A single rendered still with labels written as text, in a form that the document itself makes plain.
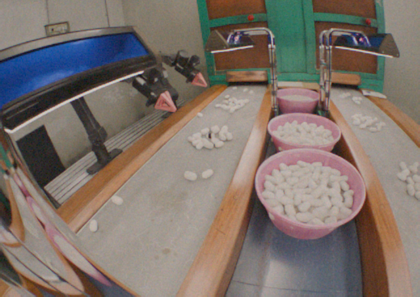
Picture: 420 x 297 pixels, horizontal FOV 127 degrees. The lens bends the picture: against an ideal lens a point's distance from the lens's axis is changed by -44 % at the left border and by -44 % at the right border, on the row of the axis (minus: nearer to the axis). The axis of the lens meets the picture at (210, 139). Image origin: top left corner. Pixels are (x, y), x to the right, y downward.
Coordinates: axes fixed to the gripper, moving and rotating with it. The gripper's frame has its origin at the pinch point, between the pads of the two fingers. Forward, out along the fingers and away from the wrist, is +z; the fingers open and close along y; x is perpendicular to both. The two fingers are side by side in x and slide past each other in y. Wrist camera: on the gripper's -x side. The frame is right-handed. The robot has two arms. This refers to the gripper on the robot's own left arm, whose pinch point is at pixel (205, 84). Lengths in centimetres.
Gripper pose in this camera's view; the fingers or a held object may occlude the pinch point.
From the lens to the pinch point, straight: 103.9
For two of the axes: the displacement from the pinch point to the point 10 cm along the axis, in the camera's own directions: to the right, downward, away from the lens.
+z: 7.9, 6.1, 0.1
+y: 3.6, -4.8, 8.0
